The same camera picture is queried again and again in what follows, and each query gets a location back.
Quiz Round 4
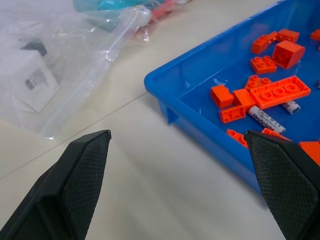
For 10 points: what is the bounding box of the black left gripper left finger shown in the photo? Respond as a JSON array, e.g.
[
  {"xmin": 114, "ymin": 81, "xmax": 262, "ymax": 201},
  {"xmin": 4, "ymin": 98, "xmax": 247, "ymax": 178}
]
[{"xmin": 0, "ymin": 129, "xmax": 112, "ymax": 240}]

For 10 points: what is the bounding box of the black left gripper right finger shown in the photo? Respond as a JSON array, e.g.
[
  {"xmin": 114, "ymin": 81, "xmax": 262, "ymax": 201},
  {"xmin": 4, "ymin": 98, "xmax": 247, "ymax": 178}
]
[{"xmin": 243, "ymin": 130, "xmax": 320, "ymax": 240}]

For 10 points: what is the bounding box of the white box with barcode label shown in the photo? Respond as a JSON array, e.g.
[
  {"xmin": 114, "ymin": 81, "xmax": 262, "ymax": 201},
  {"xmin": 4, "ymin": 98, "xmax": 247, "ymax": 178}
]
[{"xmin": 0, "ymin": 41, "xmax": 61, "ymax": 113}]

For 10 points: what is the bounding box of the orange thin plate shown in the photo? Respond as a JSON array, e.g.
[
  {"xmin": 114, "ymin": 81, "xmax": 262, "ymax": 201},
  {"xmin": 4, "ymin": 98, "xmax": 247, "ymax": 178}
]
[{"xmin": 261, "ymin": 127, "xmax": 291, "ymax": 141}]

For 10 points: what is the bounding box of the white Heybright battery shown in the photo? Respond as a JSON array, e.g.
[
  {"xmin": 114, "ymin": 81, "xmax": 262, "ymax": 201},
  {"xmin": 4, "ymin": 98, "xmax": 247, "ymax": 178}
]
[{"xmin": 248, "ymin": 105, "xmax": 287, "ymax": 136}]

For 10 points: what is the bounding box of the white battery with blue end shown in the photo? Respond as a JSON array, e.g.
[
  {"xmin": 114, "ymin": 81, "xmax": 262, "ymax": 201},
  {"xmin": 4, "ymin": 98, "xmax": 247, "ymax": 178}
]
[{"xmin": 280, "ymin": 99, "xmax": 301, "ymax": 115}]

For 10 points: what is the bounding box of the orange hollow underside brick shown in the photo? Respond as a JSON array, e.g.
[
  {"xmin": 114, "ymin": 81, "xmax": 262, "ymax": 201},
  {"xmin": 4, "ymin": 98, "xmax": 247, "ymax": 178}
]
[{"xmin": 219, "ymin": 104, "xmax": 249, "ymax": 124}]

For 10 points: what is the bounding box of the long orange building plate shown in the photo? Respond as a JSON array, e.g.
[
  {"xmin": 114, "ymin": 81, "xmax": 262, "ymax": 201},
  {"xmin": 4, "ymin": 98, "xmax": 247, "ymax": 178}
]
[{"xmin": 249, "ymin": 75, "xmax": 312, "ymax": 110}]

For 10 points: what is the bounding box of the orange studded small brick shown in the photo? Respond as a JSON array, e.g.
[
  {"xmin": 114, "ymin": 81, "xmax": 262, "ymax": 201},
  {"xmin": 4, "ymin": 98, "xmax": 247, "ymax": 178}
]
[{"xmin": 244, "ymin": 74, "xmax": 272, "ymax": 91}]

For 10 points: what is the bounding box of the clear plastic zip bag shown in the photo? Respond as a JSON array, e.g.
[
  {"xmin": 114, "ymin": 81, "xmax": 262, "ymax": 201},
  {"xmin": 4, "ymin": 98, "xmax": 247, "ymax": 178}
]
[{"xmin": 0, "ymin": 4, "xmax": 153, "ymax": 141}]

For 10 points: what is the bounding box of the orange four-stud square brick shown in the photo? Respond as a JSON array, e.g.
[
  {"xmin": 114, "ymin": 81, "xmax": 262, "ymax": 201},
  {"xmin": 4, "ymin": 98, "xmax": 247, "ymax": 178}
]
[{"xmin": 249, "ymin": 55, "xmax": 278, "ymax": 75}]

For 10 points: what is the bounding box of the blue plastic tray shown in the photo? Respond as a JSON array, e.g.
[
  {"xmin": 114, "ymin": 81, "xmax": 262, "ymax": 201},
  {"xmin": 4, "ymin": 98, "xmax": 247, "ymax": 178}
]
[{"xmin": 144, "ymin": 0, "xmax": 320, "ymax": 195}]

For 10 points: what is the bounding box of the orange arch brick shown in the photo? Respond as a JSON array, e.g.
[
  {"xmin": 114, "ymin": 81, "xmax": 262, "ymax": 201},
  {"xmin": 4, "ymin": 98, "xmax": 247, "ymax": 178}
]
[{"xmin": 251, "ymin": 31, "xmax": 279, "ymax": 55}]

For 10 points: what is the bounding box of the orange two-by-two brick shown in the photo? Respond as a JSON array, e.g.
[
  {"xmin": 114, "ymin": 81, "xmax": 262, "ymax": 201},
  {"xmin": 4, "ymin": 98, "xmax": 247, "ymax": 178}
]
[{"xmin": 275, "ymin": 28, "xmax": 301, "ymax": 44}]

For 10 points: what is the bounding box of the bag of colourful toys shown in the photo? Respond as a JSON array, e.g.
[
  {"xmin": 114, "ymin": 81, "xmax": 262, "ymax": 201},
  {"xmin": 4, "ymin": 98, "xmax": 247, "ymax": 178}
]
[{"xmin": 72, "ymin": 0, "xmax": 193, "ymax": 45}]

